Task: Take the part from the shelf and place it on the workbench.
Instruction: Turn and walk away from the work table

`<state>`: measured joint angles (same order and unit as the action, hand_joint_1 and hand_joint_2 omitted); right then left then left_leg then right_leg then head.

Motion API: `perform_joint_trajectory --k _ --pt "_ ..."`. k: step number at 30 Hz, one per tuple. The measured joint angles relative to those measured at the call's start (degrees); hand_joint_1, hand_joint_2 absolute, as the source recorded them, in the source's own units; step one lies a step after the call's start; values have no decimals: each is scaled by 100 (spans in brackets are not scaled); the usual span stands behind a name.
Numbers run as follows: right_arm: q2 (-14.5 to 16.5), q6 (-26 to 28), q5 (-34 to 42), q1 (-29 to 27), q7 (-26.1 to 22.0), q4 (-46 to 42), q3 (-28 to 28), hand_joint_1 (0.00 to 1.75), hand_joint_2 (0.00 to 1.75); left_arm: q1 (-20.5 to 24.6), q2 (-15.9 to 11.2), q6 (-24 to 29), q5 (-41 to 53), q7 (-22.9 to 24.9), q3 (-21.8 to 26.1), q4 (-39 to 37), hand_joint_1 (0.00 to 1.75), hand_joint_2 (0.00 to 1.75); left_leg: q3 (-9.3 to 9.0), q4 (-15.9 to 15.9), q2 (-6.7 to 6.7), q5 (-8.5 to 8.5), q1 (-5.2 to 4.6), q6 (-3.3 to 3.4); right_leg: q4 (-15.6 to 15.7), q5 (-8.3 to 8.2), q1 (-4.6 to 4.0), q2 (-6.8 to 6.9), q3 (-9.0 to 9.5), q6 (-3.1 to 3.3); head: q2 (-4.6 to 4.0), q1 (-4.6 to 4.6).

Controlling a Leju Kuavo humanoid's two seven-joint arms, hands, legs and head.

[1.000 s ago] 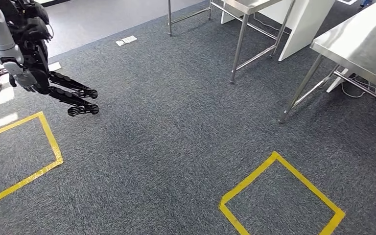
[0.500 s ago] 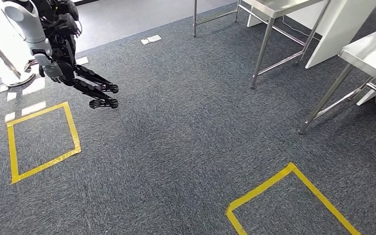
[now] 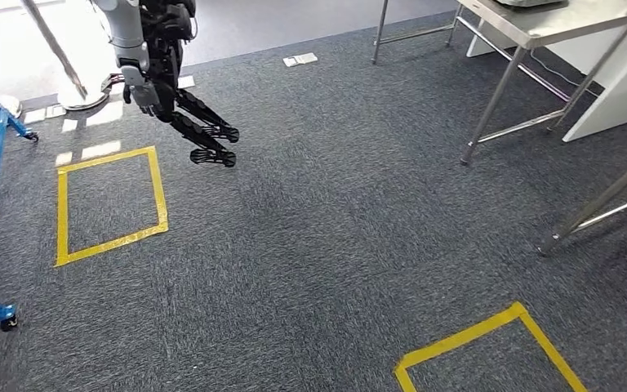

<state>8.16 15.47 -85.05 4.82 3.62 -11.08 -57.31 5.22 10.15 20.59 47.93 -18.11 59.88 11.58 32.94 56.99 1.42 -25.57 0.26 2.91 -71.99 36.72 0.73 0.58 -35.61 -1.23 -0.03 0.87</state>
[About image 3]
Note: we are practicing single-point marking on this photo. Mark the white floor plate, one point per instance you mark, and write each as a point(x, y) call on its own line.
point(186, 82)
point(34, 116)
point(55, 111)
point(300, 59)

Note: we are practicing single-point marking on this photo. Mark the yellow floor tape square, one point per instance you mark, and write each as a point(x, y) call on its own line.
point(454, 340)
point(62, 216)

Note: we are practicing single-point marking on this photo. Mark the white partition board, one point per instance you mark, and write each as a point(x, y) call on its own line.
point(616, 92)
point(478, 46)

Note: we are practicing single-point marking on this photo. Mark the silver and black humanoid robot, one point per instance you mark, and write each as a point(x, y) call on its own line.
point(129, 32)

